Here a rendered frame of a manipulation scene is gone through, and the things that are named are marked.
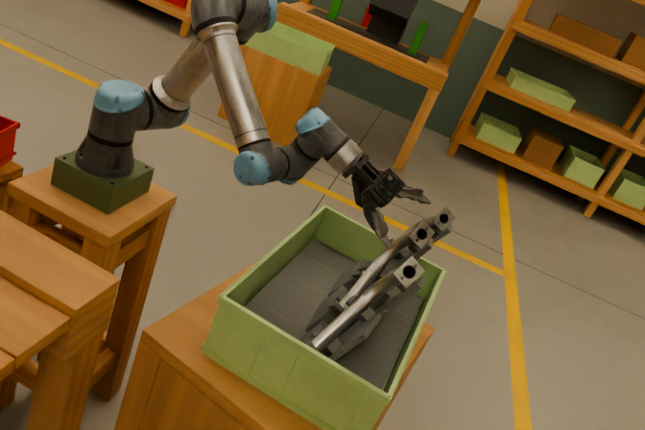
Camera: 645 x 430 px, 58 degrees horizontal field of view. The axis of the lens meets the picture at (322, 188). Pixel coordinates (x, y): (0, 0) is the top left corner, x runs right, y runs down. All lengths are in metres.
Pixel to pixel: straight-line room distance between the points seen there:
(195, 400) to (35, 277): 0.43
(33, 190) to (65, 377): 0.50
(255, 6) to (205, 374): 0.84
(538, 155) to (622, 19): 1.51
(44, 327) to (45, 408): 0.36
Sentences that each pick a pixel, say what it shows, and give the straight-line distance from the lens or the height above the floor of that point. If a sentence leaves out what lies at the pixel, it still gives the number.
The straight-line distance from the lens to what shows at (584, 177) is 6.18.
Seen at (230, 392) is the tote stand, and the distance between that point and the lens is 1.33.
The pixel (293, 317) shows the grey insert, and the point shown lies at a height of 0.85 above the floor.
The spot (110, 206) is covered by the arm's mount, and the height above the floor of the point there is 0.87.
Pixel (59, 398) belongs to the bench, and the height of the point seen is 0.59.
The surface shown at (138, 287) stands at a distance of 1.92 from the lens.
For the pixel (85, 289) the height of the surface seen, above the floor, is 0.90.
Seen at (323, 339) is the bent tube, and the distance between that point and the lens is 1.26.
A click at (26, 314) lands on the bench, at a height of 0.88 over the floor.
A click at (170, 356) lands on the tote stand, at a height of 0.78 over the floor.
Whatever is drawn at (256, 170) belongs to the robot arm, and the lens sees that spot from 1.21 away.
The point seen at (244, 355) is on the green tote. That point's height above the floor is 0.85.
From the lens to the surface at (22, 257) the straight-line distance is 1.37.
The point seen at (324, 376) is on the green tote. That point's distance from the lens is 1.26.
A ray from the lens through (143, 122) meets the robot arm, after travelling 1.61.
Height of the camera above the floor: 1.75
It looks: 25 degrees down
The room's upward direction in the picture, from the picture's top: 22 degrees clockwise
